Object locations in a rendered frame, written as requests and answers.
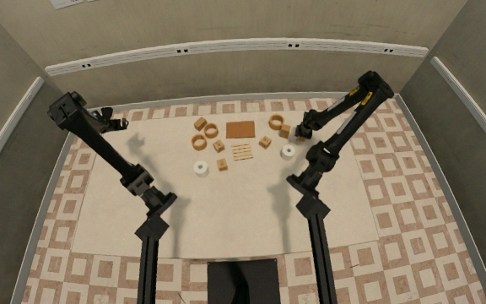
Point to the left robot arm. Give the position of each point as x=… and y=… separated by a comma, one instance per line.
x=67, y=114

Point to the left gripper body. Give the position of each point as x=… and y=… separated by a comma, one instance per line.
x=118, y=127

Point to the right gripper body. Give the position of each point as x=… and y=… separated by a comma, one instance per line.
x=302, y=134

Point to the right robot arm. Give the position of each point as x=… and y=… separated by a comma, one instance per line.
x=318, y=158

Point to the small wooden pallet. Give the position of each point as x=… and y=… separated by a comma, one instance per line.
x=242, y=151

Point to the white tape roll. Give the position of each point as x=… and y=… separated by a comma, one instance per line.
x=201, y=169
x=286, y=154

